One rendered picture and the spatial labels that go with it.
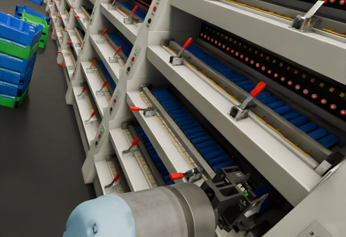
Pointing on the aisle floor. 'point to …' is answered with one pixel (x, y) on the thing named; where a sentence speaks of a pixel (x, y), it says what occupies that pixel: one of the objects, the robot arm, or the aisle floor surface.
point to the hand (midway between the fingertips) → (250, 197)
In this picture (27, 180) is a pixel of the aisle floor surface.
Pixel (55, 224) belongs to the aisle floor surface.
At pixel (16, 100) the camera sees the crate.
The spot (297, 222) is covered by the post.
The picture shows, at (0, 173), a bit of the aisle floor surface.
